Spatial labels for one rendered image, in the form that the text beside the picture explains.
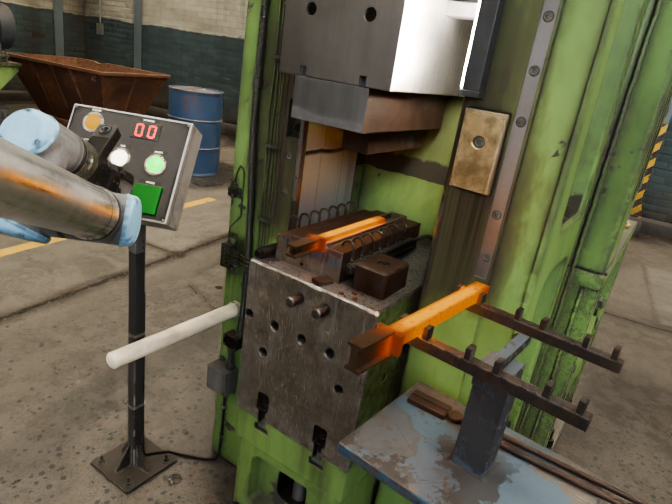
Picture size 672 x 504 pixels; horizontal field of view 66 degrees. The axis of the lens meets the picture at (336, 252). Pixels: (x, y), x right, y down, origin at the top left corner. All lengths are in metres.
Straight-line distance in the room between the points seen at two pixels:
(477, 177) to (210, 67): 8.01
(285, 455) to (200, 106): 4.65
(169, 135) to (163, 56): 8.20
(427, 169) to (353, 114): 0.51
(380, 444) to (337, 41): 0.82
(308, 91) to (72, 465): 1.50
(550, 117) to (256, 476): 1.25
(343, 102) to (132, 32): 9.05
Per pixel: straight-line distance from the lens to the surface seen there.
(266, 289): 1.31
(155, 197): 1.42
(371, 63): 1.14
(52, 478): 2.08
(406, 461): 1.00
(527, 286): 1.21
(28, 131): 1.02
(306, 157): 1.45
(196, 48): 9.18
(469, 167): 1.18
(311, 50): 1.23
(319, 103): 1.21
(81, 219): 0.82
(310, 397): 1.35
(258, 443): 1.56
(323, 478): 1.46
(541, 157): 1.16
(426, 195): 1.62
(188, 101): 5.76
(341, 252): 1.22
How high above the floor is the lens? 1.42
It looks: 20 degrees down
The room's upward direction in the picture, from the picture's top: 9 degrees clockwise
